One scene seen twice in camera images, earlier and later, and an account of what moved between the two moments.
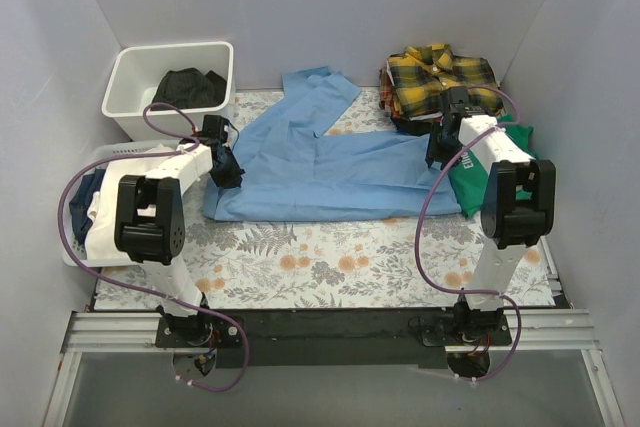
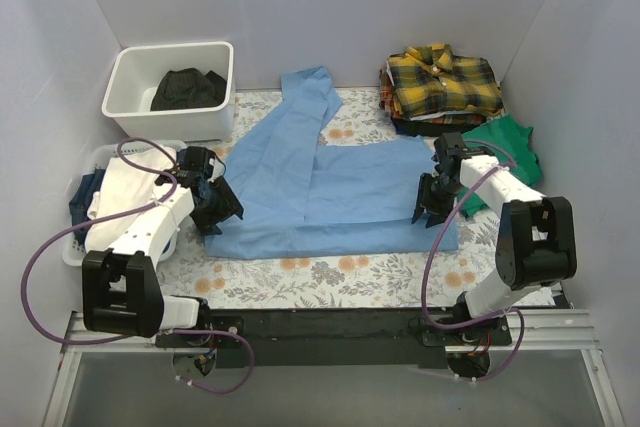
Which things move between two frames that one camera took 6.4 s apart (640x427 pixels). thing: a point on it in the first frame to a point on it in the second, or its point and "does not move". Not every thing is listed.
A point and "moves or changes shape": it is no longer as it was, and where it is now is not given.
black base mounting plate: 339,338 does not move
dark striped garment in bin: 188,88 does not move
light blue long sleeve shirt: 290,171 moves or changes shape
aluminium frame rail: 536,331 does not move
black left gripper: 227,170 to 220,206
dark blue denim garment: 80,219 does not move
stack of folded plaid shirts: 412,84 does not move
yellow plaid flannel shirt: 423,72 does not move
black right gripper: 437,148 to 435,198
